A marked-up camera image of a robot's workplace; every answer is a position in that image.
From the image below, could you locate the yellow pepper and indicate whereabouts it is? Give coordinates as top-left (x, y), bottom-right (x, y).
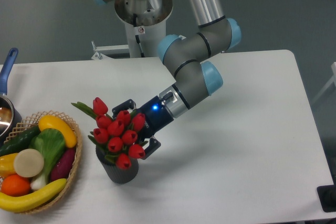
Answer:
top-left (0, 153), bottom-right (18, 178)

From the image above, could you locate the woven wicker basket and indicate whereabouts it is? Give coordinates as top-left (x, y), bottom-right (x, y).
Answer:
top-left (5, 111), bottom-right (82, 214)

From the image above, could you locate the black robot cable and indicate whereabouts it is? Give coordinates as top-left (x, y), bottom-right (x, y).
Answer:
top-left (132, 13), bottom-right (145, 58)

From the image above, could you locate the beige round disc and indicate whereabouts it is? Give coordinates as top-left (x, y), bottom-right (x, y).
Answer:
top-left (14, 148), bottom-right (44, 178)

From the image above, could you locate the green cucumber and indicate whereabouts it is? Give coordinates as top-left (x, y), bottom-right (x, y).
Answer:
top-left (1, 125), bottom-right (40, 156)

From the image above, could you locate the black device at table edge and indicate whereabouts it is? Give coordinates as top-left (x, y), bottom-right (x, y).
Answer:
top-left (317, 185), bottom-right (335, 212)

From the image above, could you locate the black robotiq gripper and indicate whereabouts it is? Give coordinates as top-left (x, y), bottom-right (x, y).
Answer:
top-left (112, 96), bottom-right (173, 160)

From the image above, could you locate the white frame at right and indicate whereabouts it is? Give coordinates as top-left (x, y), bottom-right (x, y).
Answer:
top-left (311, 62), bottom-right (335, 106)

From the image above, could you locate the yellow banana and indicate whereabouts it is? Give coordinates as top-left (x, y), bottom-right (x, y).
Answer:
top-left (1, 178), bottom-right (67, 213)

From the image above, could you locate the green bok choy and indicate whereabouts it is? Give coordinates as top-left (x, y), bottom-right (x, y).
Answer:
top-left (29, 129), bottom-right (66, 191)

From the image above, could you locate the purple sweet potato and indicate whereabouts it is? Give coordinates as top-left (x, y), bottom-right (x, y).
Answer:
top-left (50, 148), bottom-right (76, 182)

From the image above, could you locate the dark grey ribbed vase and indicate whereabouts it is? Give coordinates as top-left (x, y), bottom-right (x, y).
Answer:
top-left (96, 147), bottom-right (139, 184)

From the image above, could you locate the blue handled saucepan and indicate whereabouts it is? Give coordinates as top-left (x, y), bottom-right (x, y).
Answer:
top-left (1, 48), bottom-right (22, 146)

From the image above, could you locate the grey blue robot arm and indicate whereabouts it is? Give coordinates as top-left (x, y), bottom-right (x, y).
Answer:
top-left (95, 0), bottom-right (242, 156)

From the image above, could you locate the orange fruit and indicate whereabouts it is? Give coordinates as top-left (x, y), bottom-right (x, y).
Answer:
top-left (1, 174), bottom-right (31, 197)

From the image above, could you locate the red tulip bouquet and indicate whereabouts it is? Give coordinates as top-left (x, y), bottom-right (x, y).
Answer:
top-left (72, 97), bottom-right (145, 170)

